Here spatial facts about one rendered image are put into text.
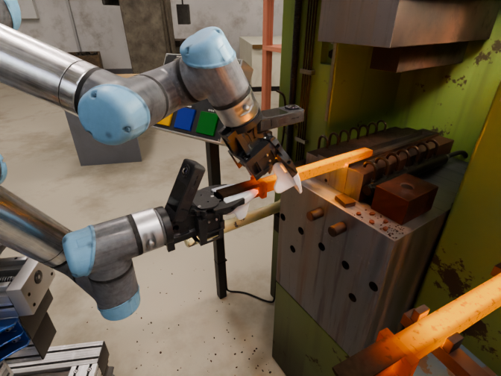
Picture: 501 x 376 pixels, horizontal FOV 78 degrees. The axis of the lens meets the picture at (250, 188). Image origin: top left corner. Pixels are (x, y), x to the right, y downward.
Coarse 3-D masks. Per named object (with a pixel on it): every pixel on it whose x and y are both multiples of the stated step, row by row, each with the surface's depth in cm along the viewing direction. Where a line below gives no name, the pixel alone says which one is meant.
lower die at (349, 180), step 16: (400, 128) 107; (352, 144) 92; (368, 144) 92; (416, 144) 91; (432, 144) 91; (448, 144) 93; (400, 160) 81; (320, 176) 87; (336, 176) 82; (352, 176) 77; (368, 176) 76; (352, 192) 79
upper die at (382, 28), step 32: (352, 0) 64; (384, 0) 59; (416, 0) 59; (448, 0) 64; (480, 0) 71; (320, 32) 73; (352, 32) 66; (384, 32) 60; (416, 32) 63; (448, 32) 69; (480, 32) 77
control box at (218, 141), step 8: (168, 56) 113; (176, 56) 112; (240, 64) 99; (248, 72) 104; (248, 80) 105; (192, 104) 107; (200, 104) 105; (208, 104) 104; (176, 112) 110; (200, 112) 105; (160, 128) 113; (168, 128) 111; (176, 128) 109; (192, 128) 106; (216, 128) 101; (184, 136) 114; (192, 136) 106; (200, 136) 104; (208, 136) 103; (216, 136) 101; (224, 144) 103
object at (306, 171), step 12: (336, 156) 79; (348, 156) 79; (360, 156) 81; (300, 168) 73; (312, 168) 73; (324, 168) 75; (336, 168) 77; (252, 180) 66; (264, 180) 67; (300, 180) 72; (216, 192) 62; (228, 192) 61; (240, 192) 63; (264, 192) 65
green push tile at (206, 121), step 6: (204, 114) 103; (210, 114) 102; (216, 114) 101; (198, 120) 104; (204, 120) 103; (210, 120) 102; (216, 120) 101; (198, 126) 104; (204, 126) 103; (210, 126) 102; (216, 126) 101; (198, 132) 104; (204, 132) 103; (210, 132) 102
